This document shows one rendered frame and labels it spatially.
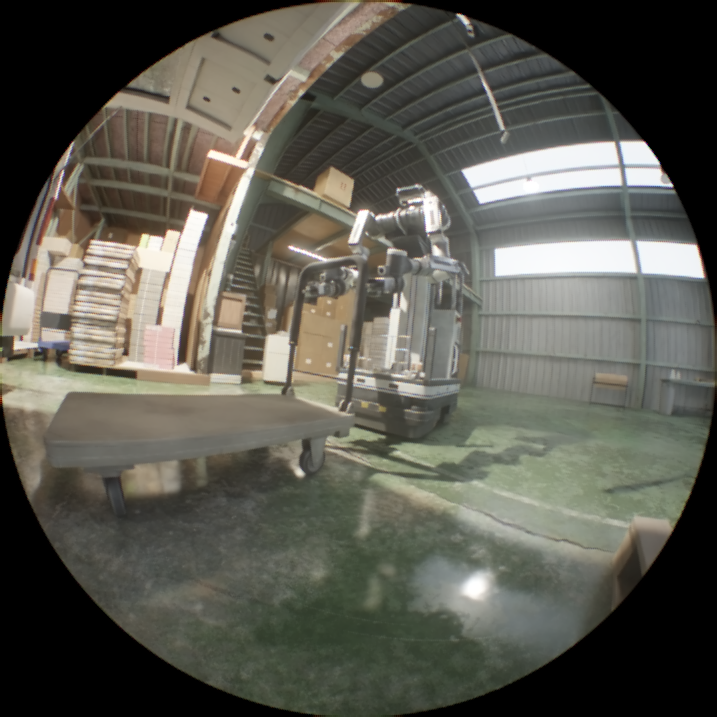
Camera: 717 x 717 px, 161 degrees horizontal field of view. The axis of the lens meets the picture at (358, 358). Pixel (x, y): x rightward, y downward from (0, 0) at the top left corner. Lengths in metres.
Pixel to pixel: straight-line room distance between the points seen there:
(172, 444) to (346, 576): 0.39
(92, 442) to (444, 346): 1.76
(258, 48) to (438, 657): 1.92
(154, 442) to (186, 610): 0.29
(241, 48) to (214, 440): 1.62
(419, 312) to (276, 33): 1.80
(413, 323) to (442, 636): 1.56
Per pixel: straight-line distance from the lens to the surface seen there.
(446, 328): 1.78
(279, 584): 0.49
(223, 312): 2.55
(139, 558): 0.55
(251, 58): 1.55
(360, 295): 0.87
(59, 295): 4.24
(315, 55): 2.80
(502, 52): 6.48
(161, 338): 2.47
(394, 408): 1.30
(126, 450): 0.51
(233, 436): 0.57
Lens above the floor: 0.38
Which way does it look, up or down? level
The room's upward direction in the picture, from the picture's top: 7 degrees clockwise
